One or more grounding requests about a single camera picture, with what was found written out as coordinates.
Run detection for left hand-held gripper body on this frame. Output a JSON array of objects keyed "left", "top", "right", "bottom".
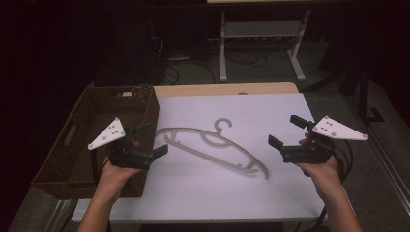
[{"left": 87, "top": 117, "right": 154, "bottom": 171}]

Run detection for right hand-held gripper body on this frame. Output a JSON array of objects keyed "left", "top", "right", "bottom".
[{"left": 279, "top": 115, "right": 369, "bottom": 164}]

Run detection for person's left hand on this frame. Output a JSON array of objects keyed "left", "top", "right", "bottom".
[{"left": 99, "top": 140, "right": 143, "bottom": 191}]

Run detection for person's right hand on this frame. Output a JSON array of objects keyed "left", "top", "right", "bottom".
[{"left": 294, "top": 133, "right": 343, "bottom": 195}]

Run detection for grey plastic clothes hanger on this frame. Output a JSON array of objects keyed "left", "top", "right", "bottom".
[{"left": 155, "top": 117, "right": 271, "bottom": 181}]

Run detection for white table mat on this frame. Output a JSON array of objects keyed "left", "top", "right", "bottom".
[{"left": 71, "top": 92, "right": 327, "bottom": 223}]

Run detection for brown wicker basket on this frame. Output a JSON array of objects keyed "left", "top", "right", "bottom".
[{"left": 30, "top": 84, "right": 161, "bottom": 200}]

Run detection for dark metal stand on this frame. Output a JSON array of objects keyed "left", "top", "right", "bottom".
[{"left": 303, "top": 62, "right": 387, "bottom": 126}]

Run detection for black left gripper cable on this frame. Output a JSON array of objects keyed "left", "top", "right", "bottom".
[{"left": 90, "top": 148, "right": 110, "bottom": 183}]

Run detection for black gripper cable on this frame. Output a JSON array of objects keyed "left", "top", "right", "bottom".
[
  {"left": 90, "top": 148, "right": 110, "bottom": 183},
  {"left": 301, "top": 138, "right": 355, "bottom": 232}
]

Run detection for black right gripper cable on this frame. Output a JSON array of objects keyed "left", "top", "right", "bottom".
[{"left": 301, "top": 138, "right": 355, "bottom": 232}]

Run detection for black floor cables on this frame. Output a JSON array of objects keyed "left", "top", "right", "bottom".
[{"left": 161, "top": 47, "right": 271, "bottom": 85}]

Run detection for grey metal table frame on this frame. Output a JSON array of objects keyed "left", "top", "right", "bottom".
[{"left": 44, "top": 198, "right": 78, "bottom": 232}]

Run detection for white metal desk frame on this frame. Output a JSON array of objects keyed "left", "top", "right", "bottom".
[{"left": 206, "top": 0, "right": 312, "bottom": 83}]

